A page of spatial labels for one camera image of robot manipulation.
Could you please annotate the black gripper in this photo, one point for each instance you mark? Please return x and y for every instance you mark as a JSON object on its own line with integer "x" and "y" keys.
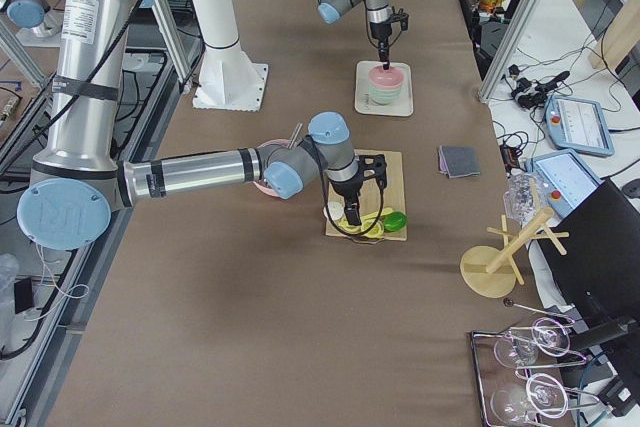
{"x": 380, "y": 31}
{"x": 346, "y": 190}

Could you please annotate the small pink bowl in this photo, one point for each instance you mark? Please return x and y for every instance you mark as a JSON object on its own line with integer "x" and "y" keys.
{"x": 385, "y": 79}

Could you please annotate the top green bowl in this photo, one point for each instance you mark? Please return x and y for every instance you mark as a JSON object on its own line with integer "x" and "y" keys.
{"x": 384, "y": 96}

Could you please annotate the large pink ice bowl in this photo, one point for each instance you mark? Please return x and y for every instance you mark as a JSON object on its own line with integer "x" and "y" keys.
{"x": 261, "y": 184}

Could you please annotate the yellow plastic knife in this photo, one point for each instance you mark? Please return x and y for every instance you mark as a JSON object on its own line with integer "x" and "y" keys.
{"x": 373, "y": 216}

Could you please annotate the lower lemon slice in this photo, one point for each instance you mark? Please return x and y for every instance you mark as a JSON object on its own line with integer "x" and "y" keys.
{"x": 346, "y": 228}

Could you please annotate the lemon slice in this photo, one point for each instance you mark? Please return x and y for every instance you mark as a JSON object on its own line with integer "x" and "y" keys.
{"x": 373, "y": 229}
{"x": 346, "y": 228}

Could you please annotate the white steamed bun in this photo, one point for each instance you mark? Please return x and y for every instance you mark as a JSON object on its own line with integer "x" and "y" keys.
{"x": 335, "y": 210}

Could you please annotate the wooden cutting board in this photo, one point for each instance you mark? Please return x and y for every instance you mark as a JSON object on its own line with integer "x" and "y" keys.
{"x": 394, "y": 195}

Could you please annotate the upper lemon slice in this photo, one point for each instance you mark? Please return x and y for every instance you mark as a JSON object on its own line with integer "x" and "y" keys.
{"x": 373, "y": 229}

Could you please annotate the green lime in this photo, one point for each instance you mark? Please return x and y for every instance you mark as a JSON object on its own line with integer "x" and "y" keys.
{"x": 394, "y": 221}

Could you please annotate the cream rabbit tray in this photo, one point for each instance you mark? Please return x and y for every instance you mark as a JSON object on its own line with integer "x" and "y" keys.
{"x": 402, "y": 106}

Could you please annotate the metal ice scoop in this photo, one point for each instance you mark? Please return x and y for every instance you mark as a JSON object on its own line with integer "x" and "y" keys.
{"x": 294, "y": 136}

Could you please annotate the grey folded cloth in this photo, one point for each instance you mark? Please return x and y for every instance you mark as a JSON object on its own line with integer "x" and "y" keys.
{"x": 458, "y": 161}

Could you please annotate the wooden mug tree stand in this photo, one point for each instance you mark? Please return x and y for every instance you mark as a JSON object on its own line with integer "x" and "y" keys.
{"x": 492, "y": 272}

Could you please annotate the blue teach pendant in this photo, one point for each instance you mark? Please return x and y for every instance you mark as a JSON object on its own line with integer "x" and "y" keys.
{"x": 578, "y": 124}

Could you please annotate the wine glass rack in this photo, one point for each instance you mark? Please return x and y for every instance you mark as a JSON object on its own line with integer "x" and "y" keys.
{"x": 517, "y": 372}

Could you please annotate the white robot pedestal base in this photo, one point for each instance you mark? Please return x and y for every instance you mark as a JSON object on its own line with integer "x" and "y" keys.
{"x": 228, "y": 79}

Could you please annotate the aluminium frame post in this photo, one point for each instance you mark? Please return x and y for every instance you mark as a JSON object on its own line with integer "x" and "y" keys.
{"x": 507, "y": 48}

